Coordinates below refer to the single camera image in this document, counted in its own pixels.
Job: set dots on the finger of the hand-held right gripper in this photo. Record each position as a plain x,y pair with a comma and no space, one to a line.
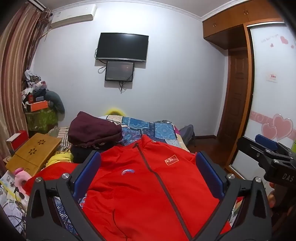
266,140
248,148

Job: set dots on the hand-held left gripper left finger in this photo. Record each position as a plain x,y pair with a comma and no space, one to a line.
89,171

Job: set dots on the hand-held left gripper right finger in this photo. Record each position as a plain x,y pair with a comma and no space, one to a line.
209,173

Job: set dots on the red zip jacket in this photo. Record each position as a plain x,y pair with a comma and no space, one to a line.
143,197

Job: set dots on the person's right hand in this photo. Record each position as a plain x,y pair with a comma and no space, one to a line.
271,198

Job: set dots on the dark navy folded garment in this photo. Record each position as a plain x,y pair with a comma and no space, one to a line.
79,155

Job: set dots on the black gold-patterned garment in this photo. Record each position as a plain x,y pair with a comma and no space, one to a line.
92,146

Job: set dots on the yellow blanket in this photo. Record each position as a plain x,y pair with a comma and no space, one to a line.
57,158

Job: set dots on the maroon folded garment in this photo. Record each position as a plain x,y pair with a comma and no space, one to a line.
92,129

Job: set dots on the grey backpack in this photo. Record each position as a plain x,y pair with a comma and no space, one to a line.
187,134

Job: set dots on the brown wooden door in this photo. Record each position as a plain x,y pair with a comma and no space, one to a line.
235,92

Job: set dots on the wooden folding bed table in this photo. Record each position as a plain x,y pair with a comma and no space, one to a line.
34,150

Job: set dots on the yellow round object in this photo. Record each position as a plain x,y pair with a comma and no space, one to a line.
114,110

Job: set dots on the pink plush toy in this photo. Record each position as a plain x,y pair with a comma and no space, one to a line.
20,177

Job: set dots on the blue patchwork bedspread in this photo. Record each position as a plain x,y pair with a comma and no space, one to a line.
148,129

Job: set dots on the red box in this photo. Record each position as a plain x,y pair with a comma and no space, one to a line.
19,141

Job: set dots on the grey jacket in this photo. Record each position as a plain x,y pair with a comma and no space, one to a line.
55,99

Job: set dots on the orange box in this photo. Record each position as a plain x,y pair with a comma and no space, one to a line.
39,106

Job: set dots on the pile of clutter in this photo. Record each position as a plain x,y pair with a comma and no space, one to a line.
32,83

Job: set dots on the brown striped curtain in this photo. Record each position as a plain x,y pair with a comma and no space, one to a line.
13,69

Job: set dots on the white air conditioner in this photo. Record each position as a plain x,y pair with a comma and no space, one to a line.
71,16

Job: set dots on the small black wall monitor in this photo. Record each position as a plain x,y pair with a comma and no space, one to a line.
119,70

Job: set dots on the black wall television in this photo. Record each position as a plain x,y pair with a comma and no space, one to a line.
122,46

